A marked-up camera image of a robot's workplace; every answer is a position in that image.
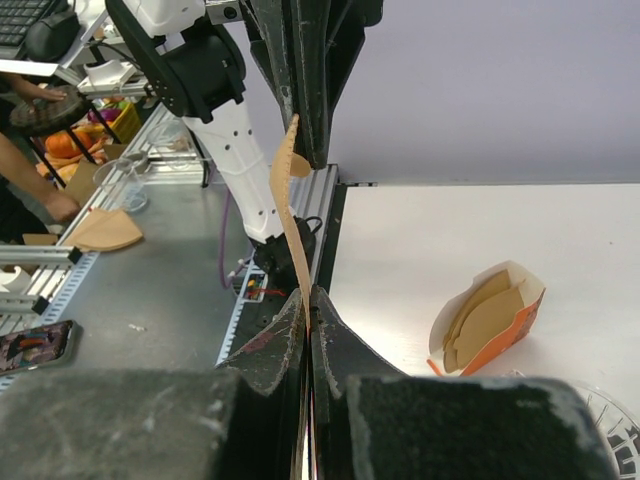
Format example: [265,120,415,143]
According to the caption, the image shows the loose brown filters on bench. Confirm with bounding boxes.
[63,208,144,252]

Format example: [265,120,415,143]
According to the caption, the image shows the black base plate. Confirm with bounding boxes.
[228,183,357,355]

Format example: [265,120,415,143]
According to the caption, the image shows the clear plastic cup on bench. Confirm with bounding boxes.
[93,158,148,213]

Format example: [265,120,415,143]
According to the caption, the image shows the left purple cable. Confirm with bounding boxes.
[217,189,251,291]

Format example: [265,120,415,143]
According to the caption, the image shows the grey cable duct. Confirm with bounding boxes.
[1,249,261,370]

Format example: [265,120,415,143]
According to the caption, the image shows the person's hand on bench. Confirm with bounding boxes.
[40,190,81,222]

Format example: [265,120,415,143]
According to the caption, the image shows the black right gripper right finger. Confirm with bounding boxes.
[310,287,617,479]

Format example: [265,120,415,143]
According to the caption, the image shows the smartphone with dark screen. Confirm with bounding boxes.
[1,320,81,377]

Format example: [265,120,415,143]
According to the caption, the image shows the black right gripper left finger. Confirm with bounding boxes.
[1,292,306,479]

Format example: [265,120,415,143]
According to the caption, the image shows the black round stool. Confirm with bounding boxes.
[10,86,121,163]

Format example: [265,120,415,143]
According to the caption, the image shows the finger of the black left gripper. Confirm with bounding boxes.
[240,0,296,131]
[291,0,383,170]

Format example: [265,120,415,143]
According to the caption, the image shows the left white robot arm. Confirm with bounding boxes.
[106,1,383,291]

